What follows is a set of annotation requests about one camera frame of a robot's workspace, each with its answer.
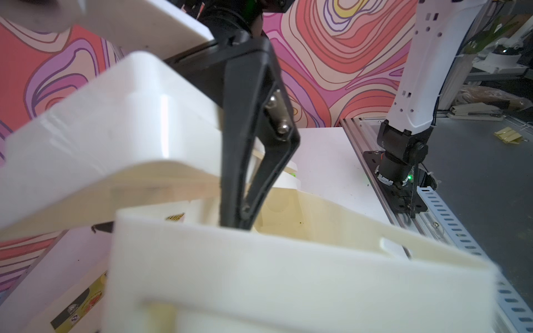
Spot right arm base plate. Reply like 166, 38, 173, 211
362, 151, 428, 216

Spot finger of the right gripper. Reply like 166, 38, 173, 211
164, 35, 301, 230

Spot white wrap dispenser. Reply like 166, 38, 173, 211
0, 186, 501, 333
1, 1, 223, 241

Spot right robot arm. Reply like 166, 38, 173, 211
166, 1, 482, 230

